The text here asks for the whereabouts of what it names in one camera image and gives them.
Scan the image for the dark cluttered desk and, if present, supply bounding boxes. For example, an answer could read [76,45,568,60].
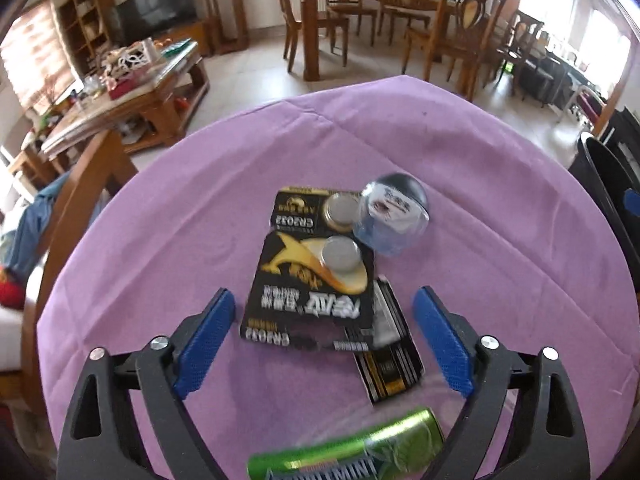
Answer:
[520,42,602,112]

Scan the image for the black trash bin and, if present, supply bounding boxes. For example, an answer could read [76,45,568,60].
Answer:
[569,130,640,307]

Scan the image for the black gold striped card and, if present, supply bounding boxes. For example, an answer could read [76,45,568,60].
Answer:
[332,275,426,405]

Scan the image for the wooden coffee table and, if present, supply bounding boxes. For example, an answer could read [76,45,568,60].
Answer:
[20,40,211,177]

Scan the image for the blue cloth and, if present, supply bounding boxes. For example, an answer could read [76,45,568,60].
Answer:
[0,172,71,282]

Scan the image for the wooden dining chair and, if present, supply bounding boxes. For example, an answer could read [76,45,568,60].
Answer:
[402,0,510,102]
[322,0,379,46]
[267,0,351,74]
[482,10,546,96]
[377,0,431,46]

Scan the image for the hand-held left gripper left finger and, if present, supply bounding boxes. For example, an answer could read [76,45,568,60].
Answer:
[55,287,237,480]

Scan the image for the purple tablecloth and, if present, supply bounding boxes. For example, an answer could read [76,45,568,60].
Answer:
[36,75,640,480]

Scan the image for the clear round capsule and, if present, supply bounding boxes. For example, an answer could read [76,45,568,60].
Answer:
[352,172,431,257]

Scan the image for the small black battery card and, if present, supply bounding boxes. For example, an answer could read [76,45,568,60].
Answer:
[269,186,364,242]

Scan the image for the bright window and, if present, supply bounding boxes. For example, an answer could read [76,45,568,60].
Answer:
[520,0,632,102]

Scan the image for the window roller blind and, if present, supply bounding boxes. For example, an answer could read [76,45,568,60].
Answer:
[0,0,84,116]

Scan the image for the wooden bookshelf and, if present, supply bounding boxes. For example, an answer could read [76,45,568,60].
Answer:
[57,0,119,79]

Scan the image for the wooden television stand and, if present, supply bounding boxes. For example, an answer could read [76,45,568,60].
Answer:
[150,20,211,59]

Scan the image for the large black battery card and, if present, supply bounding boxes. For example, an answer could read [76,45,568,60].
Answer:
[240,232,376,352]

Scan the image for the wooden armchair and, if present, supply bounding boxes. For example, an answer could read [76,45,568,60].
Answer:
[22,130,140,412]

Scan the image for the green metallic tube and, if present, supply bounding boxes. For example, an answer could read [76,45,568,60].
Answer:
[247,407,446,480]

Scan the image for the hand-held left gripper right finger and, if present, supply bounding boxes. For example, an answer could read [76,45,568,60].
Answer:
[412,285,591,480]

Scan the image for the white cutout decorative box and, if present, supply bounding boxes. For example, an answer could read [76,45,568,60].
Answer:
[102,40,159,84]

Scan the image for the black television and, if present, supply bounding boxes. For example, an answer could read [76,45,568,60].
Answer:
[115,0,198,46]

